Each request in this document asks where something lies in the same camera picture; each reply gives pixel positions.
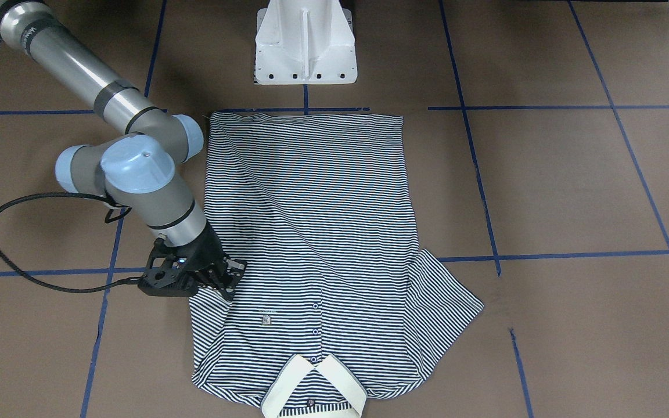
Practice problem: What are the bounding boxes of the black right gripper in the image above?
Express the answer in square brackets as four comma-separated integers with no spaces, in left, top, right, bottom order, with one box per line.
[170,224,247,301]

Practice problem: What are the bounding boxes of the striped polo shirt white collar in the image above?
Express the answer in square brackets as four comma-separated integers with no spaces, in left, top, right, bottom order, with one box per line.
[189,112,484,417]

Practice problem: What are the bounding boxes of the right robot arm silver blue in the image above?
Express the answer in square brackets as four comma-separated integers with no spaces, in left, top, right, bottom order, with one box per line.
[0,1,247,301]

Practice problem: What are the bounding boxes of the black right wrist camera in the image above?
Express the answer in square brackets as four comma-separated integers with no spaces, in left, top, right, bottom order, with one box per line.
[137,239,197,297]

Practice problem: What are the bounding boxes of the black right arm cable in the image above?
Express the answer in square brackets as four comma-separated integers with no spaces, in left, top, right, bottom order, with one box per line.
[0,192,143,293]

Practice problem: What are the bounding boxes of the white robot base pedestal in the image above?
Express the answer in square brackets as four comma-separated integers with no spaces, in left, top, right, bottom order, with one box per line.
[253,1,358,85]

